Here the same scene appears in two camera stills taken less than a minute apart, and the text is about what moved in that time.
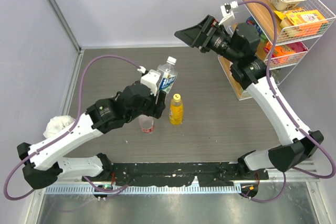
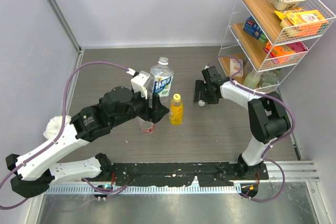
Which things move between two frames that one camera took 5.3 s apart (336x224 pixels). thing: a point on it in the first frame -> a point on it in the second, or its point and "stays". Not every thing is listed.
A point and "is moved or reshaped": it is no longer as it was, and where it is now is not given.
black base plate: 176,173 stays
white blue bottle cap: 171,60 -> 201,103
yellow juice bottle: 176,113 stays
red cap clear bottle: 146,123 stays
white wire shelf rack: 290,13 stays
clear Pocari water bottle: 168,74 is moved or reshaped
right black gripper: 200,35 -> 199,86
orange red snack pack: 286,53 stays
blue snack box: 251,20 stays
